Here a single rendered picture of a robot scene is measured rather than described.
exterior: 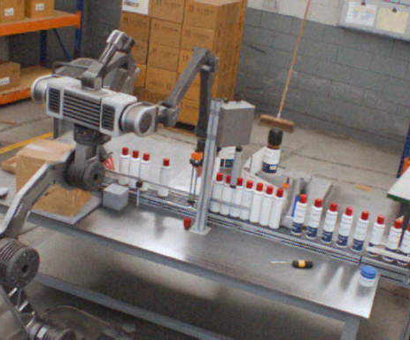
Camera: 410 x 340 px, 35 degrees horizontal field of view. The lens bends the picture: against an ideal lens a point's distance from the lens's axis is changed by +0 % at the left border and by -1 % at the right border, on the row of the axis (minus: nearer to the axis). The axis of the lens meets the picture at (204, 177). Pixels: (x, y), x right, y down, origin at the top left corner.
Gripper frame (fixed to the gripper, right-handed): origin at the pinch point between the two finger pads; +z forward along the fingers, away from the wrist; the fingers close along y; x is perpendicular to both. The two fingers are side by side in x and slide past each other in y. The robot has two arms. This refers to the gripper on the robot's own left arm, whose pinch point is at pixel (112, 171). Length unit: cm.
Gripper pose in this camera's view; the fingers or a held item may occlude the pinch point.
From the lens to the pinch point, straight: 346.9
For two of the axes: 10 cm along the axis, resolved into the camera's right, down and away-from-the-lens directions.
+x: -7.8, 4.1, 4.7
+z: 5.1, 8.5, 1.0
